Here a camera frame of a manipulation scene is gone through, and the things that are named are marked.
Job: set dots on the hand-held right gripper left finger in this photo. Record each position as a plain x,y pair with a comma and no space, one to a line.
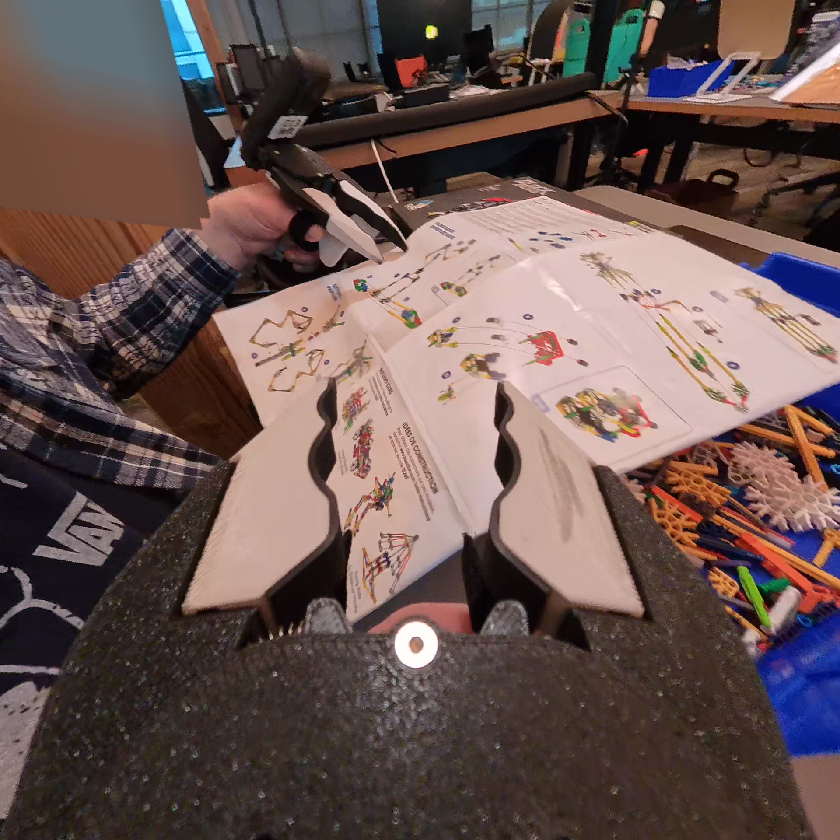
262,518

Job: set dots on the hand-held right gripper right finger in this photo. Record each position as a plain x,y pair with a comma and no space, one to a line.
564,518

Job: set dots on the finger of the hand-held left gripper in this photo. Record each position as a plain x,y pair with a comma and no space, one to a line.
371,213
348,226

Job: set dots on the printed paper instruction sheet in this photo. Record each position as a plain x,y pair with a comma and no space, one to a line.
558,308

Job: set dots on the person's left forearm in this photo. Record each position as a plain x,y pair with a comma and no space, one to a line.
151,302

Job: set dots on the person's left hand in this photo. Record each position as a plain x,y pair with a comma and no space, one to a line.
249,226

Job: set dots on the black foam tube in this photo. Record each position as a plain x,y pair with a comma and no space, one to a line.
446,111

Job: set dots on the black computer monitor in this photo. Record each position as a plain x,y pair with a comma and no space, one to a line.
423,26

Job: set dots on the wooden workbench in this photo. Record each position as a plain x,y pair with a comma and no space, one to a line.
525,128

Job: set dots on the pile of construction toy pieces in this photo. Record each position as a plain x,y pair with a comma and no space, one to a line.
754,518

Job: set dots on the person's torso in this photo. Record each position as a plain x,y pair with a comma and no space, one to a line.
52,525

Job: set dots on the teal plastic object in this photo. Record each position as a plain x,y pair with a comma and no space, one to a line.
590,46

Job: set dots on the blue plastic bin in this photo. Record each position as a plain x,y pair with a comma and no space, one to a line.
807,689

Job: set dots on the black bag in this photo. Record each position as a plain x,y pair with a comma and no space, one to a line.
699,187

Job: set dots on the blue storage crate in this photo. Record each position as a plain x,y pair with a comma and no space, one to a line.
682,79

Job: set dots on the brown cardboard sheet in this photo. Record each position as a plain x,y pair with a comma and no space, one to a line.
814,82

